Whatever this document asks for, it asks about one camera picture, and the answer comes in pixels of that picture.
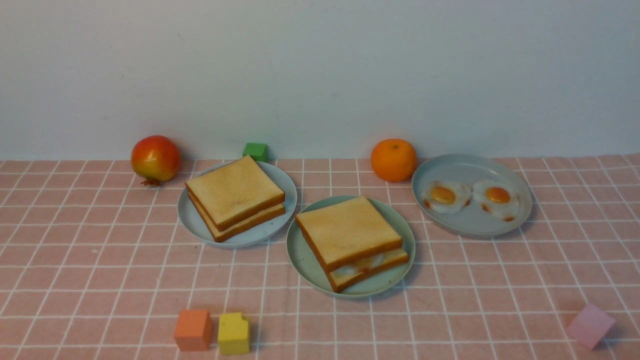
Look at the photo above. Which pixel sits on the sandwich toast slice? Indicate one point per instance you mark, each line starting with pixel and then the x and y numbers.
pixel 392 259
pixel 346 232

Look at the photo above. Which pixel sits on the fried egg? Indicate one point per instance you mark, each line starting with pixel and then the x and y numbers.
pixel 362 265
pixel 496 198
pixel 446 198

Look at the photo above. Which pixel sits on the bottom stack toast slice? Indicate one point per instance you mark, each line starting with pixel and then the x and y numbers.
pixel 221 236

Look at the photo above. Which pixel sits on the stack toast slice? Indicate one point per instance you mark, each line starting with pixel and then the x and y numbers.
pixel 235 192
pixel 221 236

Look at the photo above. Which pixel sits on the green foam cube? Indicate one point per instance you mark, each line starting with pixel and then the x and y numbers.
pixel 257 151

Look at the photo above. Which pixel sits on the orange fruit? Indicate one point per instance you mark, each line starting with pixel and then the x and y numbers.
pixel 394 160

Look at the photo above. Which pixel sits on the middle stack toast slice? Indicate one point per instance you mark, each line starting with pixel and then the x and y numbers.
pixel 235 192

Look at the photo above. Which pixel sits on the grey bread plate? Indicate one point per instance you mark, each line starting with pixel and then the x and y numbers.
pixel 191 220

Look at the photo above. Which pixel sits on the grey egg plate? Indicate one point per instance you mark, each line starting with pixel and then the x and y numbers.
pixel 472 221

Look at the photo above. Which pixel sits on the red pomegranate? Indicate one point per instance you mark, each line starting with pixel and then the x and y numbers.
pixel 155 159

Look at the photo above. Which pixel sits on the yellow foam cube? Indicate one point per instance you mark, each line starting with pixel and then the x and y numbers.
pixel 233 334

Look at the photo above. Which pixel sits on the orange foam cube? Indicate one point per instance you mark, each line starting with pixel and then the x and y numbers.
pixel 193 330

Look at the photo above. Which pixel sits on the pink foam cube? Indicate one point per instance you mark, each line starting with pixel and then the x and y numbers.
pixel 590 326

